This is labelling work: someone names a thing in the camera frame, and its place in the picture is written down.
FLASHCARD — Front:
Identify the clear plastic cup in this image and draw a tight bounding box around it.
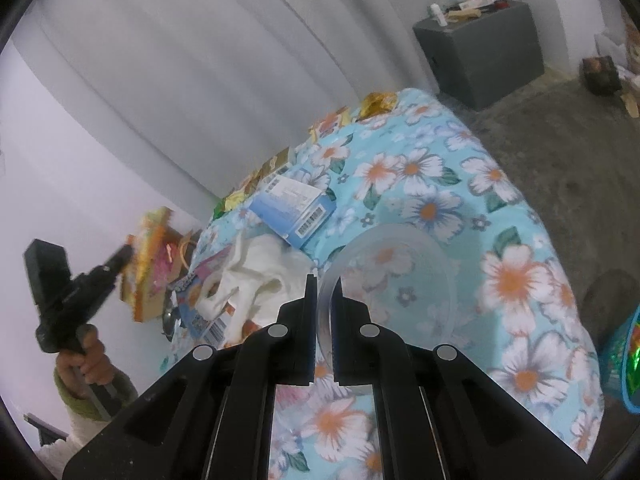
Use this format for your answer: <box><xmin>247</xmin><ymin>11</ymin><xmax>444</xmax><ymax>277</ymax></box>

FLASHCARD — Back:
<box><xmin>317</xmin><ymin>223</ymin><xmax>458</xmax><ymax>367</ymax></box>

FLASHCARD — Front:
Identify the white tissue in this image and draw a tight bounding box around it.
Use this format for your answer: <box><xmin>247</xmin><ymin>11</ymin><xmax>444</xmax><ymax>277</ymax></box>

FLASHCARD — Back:
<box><xmin>195</xmin><ymin>234</ymin><xmax>314</xmax><ymax>344</ymax></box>

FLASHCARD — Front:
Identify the blue plastic trash basket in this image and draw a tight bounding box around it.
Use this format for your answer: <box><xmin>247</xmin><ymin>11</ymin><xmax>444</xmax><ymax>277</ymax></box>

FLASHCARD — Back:
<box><xmin>599</xmin><ymin>308</ymin><xmax>639</xmax><ymax>415</ymax></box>

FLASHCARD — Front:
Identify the person's left hand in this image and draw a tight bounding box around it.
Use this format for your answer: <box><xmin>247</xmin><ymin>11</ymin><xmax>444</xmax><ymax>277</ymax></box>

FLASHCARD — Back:
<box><xmin>55</xmin><ymin>325</ymin><xmax>117</xmax><ymax>396</ymax></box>

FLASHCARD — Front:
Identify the blue printed snack bag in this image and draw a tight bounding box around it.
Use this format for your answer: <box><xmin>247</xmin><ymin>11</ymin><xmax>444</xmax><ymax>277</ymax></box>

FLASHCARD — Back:
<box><xmin>170</xmin><ymin>243</ymin><xmax>256</xmax><ymax>349</ymax></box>

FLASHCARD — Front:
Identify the blue white carton box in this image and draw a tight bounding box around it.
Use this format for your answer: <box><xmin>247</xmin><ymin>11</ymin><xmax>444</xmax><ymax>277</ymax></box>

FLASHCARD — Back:
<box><xmin>248</xmin><ymin>176</ymin><xmax>335</xmax><ymax>249</ymax></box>

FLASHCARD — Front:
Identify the floral blue tablecloth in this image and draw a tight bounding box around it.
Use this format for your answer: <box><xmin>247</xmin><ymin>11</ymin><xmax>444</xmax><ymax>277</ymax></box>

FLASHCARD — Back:
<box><xmin>164</xmin><ymin>89</ymin><xmax>603</xmax><ymax>463</ymax></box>

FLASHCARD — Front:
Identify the white curtain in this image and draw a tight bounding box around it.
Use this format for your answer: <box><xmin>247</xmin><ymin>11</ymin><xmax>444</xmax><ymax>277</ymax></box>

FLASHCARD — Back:
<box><xmin>13</xmin><ymin>0</ymin><xmax>448</xmax><ymax>208</ymax></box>

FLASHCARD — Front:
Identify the gold foil wrapper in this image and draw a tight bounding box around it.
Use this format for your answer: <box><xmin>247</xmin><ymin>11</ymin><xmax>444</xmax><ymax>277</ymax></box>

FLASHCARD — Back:
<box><xmin>358</xmin><ymin>92</ymin><xmax>398</xmax><ymax>122</ymax></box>

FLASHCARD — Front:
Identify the dark grey cabinet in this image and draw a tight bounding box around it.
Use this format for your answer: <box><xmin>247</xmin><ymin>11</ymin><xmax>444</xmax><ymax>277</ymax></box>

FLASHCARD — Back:
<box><xmin>413</xmin><ymin>2</ymin><xmax>544</xmax><ymax>110</ymax></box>

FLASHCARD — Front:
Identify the dark brown floor box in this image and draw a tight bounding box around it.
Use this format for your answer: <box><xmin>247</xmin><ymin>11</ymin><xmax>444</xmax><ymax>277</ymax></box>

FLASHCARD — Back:
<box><xmin>582</xmin><ymin>56</ymin><xmax>622</xmax><ymax>96</ymax></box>

